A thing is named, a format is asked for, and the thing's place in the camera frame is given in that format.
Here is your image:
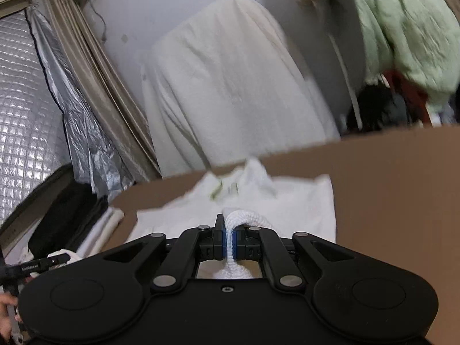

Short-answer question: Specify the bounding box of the white draped cloth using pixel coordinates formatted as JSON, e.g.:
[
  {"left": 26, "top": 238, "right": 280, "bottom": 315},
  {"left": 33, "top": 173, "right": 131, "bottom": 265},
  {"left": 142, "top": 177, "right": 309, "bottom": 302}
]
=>
[{"left": 140, "top": 0, "right": 343, "bottom": 181}]

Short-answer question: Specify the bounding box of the black cloth bundle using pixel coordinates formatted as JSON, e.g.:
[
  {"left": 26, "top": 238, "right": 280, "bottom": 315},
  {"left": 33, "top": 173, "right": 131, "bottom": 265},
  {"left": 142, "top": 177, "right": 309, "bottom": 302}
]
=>
[{"left": 28, "top": 178, "right": 109, "bottom": 256}]

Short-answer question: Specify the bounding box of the white knit sweater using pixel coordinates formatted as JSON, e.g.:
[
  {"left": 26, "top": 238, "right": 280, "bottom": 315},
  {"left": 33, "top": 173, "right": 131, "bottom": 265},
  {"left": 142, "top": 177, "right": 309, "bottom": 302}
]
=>
[{"left": 50, "top": 156, "right": 337, "bottom": 281}]

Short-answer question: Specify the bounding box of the beige curtain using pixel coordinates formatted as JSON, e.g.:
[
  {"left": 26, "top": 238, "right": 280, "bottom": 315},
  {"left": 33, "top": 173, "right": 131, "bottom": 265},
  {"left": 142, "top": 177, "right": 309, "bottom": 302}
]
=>
[{"left": 41, "top": 0, "right": 162, "bottom": 183}]

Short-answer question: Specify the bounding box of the green quilted jacket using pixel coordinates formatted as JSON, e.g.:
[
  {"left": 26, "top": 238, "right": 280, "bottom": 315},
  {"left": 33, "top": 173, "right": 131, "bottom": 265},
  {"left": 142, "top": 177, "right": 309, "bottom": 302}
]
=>
[{"left": 354, "top": 0, "right": 460, "bottom": 116}]

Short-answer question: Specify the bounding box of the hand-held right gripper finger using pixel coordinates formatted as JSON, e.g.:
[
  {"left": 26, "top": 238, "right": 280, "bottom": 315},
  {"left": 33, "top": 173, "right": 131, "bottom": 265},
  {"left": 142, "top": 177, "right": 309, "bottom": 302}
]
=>
[
  {"left": 102, "top": 214, "right": 234, "bottom": 294},
  {"left": 230, "top": 225, "right": 356, "bottom": 292}
]

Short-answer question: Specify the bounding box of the quilted silver insulation panel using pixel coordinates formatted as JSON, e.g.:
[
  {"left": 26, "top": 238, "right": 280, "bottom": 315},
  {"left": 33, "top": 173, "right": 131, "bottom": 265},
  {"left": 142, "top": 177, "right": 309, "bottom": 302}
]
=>
[{"left": 0, "top": 7, "right": 77, "bottom": 231}]

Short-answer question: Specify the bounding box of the crinkled silver foil sheet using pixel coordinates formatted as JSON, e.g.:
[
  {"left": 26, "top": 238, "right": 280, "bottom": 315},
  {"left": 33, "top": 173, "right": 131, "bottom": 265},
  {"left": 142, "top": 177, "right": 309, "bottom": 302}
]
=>
[{"left": 27, "top": 5, "right": 145, "bottom": 202}]

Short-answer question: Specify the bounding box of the grey rack pole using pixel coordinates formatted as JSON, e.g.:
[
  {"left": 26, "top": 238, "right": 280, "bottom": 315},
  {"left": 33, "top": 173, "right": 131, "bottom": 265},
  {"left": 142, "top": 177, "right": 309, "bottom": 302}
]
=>
[{"left": 323, "top": 0, "right": 363, "bottom": 131}]

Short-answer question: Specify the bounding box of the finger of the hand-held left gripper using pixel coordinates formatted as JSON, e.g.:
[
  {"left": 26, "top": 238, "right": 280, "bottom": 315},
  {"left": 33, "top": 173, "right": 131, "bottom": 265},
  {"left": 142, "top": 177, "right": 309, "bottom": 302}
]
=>
[{"left": 47, "top": 253, "right": 72, "bottom": 269}]

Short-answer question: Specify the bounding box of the dark clothes pile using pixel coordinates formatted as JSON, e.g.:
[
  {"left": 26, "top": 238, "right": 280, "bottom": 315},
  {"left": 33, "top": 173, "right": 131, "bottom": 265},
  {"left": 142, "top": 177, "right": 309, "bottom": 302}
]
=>
[{"left": 345, "top": 70, "right": 460, "bottom": 130}]

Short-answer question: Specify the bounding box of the stack of white folded clothes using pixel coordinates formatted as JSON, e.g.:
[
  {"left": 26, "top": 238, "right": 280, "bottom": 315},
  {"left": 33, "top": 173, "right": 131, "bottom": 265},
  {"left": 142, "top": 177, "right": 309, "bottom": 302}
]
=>
[{"left": 77, "top": 206, "right": 125, "bottom": 256}]

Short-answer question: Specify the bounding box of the person's left hand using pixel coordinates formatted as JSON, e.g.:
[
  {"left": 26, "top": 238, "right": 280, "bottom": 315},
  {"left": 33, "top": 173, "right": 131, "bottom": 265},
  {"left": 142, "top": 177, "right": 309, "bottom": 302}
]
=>
[{"left": 0, "top": 292, "right": 23, "bottom": 326}]

